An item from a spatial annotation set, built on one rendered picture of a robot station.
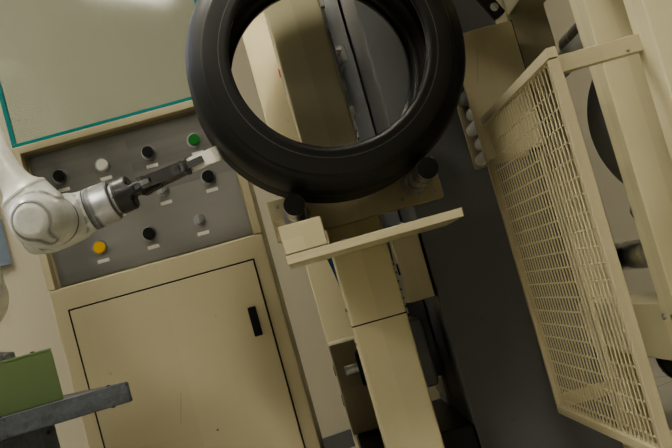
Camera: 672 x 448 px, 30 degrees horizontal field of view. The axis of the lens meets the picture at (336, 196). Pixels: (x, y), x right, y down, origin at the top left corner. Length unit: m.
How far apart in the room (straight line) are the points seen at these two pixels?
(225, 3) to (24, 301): 3.01
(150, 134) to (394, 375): 0.89
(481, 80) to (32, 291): 2.94
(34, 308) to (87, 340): 2.23
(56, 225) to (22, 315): 2.93
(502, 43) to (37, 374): 1.26
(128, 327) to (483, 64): 1.08
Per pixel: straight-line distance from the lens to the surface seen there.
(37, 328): 5.38
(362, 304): 2.88
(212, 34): 2.53
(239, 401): 3.13
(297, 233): 2.52
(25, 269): 5.40
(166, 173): 2.58
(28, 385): 2.55
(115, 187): 2.61
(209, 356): 3.13
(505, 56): 2.90
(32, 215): 2.44
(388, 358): 2.89
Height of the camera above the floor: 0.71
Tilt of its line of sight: 4 degrees up
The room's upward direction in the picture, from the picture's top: 16 degrees counter-clockwise
